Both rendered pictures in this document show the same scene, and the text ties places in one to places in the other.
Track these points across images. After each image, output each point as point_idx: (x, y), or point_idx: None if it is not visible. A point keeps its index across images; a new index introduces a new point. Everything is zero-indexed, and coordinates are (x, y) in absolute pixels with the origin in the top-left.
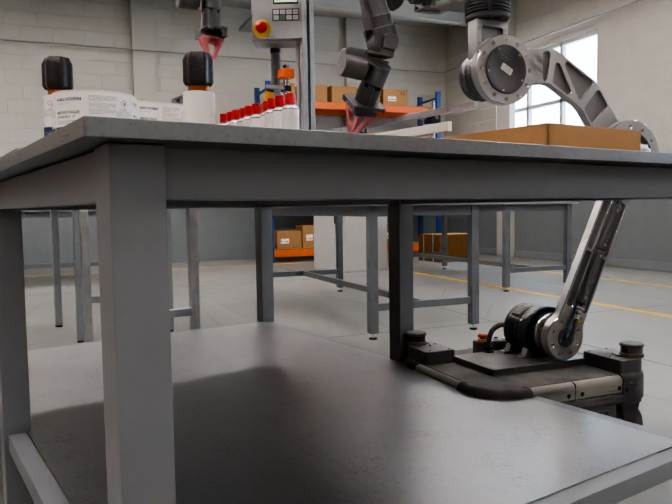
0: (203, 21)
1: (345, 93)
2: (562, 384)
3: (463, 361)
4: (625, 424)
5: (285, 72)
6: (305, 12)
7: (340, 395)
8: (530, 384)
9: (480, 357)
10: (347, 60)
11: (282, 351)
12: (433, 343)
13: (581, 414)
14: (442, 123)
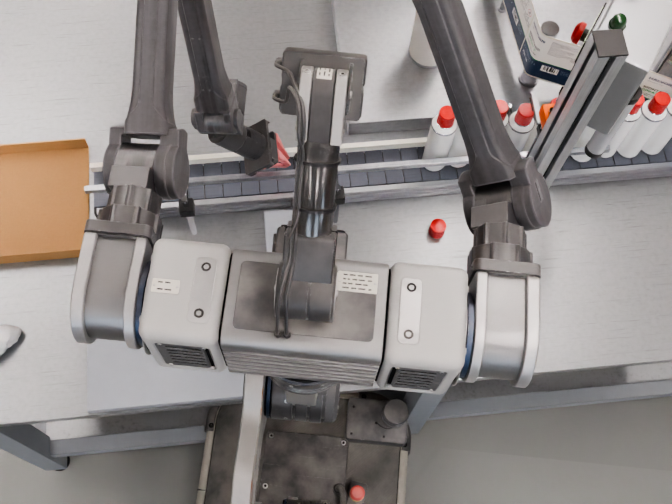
0: None
1: (265, 121)
2: (203, 474)
3: (323, 435)
4: (100, 440)
5: (540, 111)
6: (569, 85)
7: None
8: (221, 444)
9: (321, 460)
10: None
11: None
12: (386, 435)
13: (140, 428)
14: (97, 162)
